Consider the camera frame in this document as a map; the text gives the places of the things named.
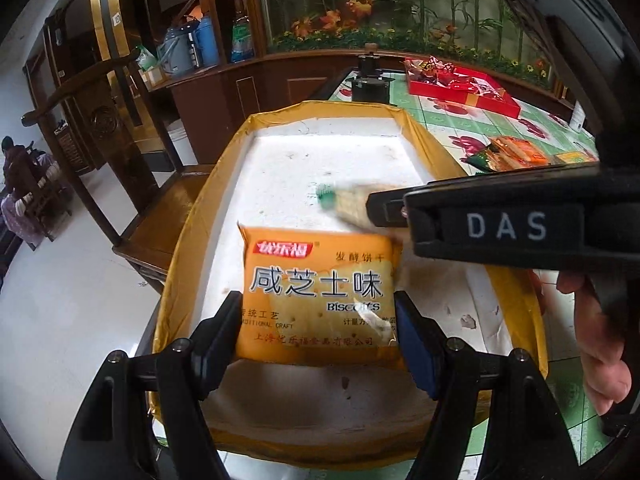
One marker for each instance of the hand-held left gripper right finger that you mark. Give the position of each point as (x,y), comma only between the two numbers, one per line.
(415,342)

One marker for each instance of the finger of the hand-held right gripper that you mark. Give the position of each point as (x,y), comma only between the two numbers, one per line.
(387,207)

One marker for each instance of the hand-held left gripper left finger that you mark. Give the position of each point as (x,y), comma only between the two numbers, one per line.
(220,332)

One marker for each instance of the yellow-taped foam box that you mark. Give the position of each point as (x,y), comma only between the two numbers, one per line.
(325,160)

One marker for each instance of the orange biscuit packet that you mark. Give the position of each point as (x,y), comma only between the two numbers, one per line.
(520,152)
(310,270)

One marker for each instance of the person's right hand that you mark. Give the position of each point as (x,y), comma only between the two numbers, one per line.
(607,360)

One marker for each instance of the white spray bottle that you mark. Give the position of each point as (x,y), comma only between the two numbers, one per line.
(577,116)

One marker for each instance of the yellow snack packet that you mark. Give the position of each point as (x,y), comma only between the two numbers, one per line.
(575,158)

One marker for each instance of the dark wooden chair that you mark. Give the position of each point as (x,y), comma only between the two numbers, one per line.
(165,230)

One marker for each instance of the red gift box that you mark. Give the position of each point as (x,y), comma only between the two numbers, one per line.
(450,97)

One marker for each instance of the pile of red candy packets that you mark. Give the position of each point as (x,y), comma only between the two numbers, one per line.
(440,75)

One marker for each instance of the brown wooden cabinet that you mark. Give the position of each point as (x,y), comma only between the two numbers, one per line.
(220,105)

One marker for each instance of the artificial flower display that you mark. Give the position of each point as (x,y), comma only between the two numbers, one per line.
(400,10)

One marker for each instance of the white bucket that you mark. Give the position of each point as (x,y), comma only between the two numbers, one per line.
(177,135)

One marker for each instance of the green plastic bottle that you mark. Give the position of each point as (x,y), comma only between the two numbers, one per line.
(242,37)

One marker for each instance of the blue thermos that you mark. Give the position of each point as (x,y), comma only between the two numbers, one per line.
(206,42)

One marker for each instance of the grey-blue kettle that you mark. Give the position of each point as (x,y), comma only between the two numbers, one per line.
(175,52)

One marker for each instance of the small carton box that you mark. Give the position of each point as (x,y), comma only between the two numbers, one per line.
(155,76)

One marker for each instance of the green and white bag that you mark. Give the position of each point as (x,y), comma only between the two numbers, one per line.
(146,59)

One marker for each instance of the gold-trimmed wooden pillar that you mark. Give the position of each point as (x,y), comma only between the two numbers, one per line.
(112,20)

